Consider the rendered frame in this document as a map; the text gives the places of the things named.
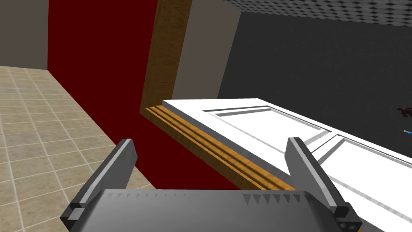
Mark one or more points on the white panelled door leaf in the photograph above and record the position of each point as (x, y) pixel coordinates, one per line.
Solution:
(289, 135)

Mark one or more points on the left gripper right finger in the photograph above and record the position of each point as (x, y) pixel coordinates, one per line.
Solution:
(313, 174)

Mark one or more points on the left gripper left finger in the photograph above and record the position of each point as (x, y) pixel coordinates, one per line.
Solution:
(107, 174)

